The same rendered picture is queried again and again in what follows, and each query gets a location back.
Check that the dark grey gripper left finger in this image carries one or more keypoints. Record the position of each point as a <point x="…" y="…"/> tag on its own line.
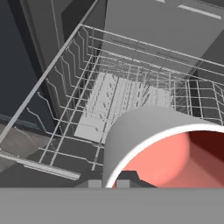
<point x="94" y="184"/>

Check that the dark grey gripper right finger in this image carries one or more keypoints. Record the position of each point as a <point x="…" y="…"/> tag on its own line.
<point x="129" y="178"/>

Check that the grey cup with red inside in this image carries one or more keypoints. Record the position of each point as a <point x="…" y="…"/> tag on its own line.
<point x="131" y="128"/>

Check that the dark grey dishwasher housing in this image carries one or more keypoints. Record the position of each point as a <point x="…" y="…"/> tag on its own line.
<point x="43" y="35"/>

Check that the grey cupboard front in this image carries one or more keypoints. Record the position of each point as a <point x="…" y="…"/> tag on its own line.
<point x="151" y="26"/>

